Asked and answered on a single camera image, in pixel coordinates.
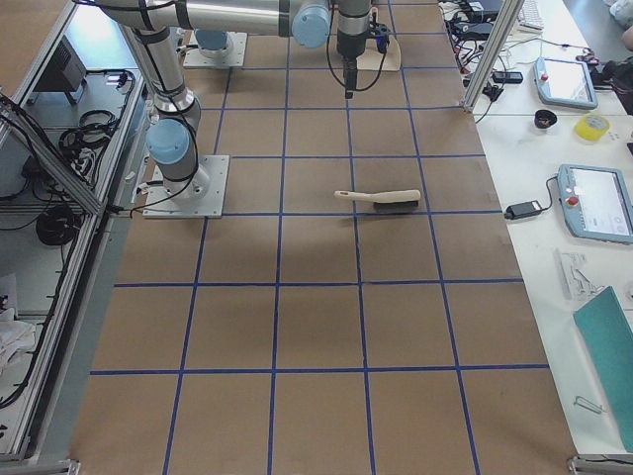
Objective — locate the near blue teach pendant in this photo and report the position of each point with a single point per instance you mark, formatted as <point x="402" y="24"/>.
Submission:
<point x="595" y="203"/>

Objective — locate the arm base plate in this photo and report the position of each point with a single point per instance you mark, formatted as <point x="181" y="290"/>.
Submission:
<point x="215" y="50"/>
<point x="203" y="197"/>

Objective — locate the far blue teach pendant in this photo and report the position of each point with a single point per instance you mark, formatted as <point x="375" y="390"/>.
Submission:
<point x="565" y="83"/>

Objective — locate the beige hand brush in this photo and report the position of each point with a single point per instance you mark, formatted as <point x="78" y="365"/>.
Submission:
<point x="400" y="201"/>

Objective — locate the yellow tape roll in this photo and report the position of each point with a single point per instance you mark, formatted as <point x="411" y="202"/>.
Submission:
<point x="591" y="127"/>

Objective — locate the teal folder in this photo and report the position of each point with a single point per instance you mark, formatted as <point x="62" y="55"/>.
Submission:
<point x="608" y="338"/>

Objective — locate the beige plastic dustpan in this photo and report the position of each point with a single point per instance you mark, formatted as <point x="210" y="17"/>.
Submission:
<point x="373" y="60"/>

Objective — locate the blue teach pendant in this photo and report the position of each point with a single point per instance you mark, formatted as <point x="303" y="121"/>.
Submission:
<point x="565" y="83"/>
<point x="595" y="203"/>

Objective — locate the black power adapter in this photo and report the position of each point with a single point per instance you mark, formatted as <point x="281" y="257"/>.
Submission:
<point x="523" y="210"/>

